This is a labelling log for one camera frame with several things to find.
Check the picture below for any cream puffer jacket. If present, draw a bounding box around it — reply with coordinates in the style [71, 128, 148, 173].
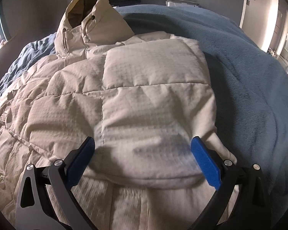
[0, 0, 236, 229]

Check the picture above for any blue fleece blanket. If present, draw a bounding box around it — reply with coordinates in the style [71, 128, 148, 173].
[0, 4, 288, 228]

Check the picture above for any white door with handle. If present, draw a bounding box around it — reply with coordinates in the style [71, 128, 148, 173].
[239, 0, 278, 52]

